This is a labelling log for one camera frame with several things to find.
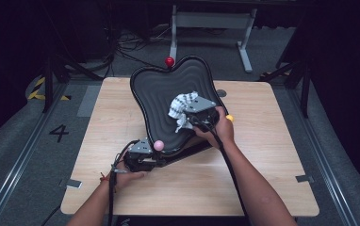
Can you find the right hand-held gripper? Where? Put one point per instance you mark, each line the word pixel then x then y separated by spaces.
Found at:
pixel 201 108

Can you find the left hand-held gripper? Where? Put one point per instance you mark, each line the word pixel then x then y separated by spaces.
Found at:
pixel 142 152

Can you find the pink ball knob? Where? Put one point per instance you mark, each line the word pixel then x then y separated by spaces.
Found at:
pixel 158 145

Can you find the white grey patterned cloth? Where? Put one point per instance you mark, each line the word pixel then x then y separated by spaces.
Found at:
pixel 178 106

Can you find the yellow ball knob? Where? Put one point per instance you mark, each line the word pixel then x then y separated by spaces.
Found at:
pixel 230 118

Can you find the black wavy tray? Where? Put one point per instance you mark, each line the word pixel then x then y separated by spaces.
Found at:
pixel 156 94

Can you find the red ball knob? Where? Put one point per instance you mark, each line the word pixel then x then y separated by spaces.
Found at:
pixel 169 61

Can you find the person's right hand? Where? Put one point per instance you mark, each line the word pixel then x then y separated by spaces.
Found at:
pixel 223 132

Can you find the person's left hand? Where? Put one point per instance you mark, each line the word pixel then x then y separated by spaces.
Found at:
pixel 123 179

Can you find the round black table grommet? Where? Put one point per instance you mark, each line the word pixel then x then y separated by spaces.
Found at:
pixel 221 93

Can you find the yellow black hazard tape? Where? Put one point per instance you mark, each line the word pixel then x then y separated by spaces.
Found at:
pixel 269 74

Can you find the grey metal stand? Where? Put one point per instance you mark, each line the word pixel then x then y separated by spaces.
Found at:
pixel 212 20

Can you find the black tripod stand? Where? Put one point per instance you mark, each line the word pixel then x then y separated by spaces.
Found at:
pixel 48 81
pixel 305 88

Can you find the metal floor rail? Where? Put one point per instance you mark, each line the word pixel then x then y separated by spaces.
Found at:
pixel 319 150
pixel 14 169

